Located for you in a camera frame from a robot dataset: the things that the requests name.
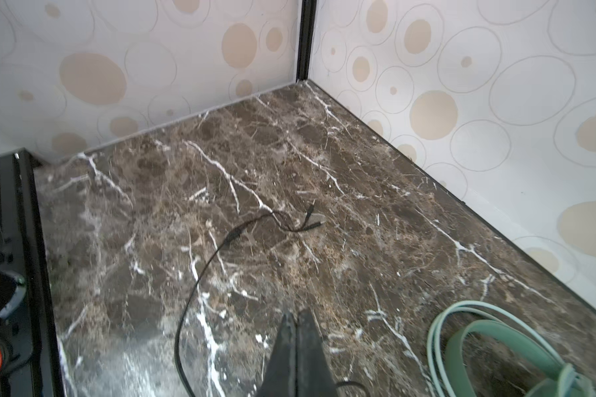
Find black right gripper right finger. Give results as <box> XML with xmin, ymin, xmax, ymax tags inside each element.
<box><xmin>296</xmin><ymin>309</ymin><xmax>338</xmax><ymax>397</ymax></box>

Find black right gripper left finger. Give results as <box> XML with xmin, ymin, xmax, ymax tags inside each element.
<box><xmin>257</xmin><ymin>313</ymin><xmax>297</xmax><ymax>397</ymax></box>

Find mint green headphones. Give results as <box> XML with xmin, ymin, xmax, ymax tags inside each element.
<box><xmin>425</xmin><ymin>300</ymin><xmax>596</xmax><ymax>396</ymax></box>

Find black headphone cable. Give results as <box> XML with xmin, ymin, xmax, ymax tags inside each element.
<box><xmin>172</xmin><ymin>202</ymin><xmax>373</xmax><ymax>397</ymax></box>

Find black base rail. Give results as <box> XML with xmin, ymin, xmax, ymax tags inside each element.
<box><xmin>0</xmin><ymin>151</ymin><xmax>66</xmax><ymax>396</ymax></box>

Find black frame corner post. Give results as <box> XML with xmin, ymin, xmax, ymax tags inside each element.
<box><xmin>296</xmin><ymin>0</ymin><xmax>318</xmax><ymax>82</ymax></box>

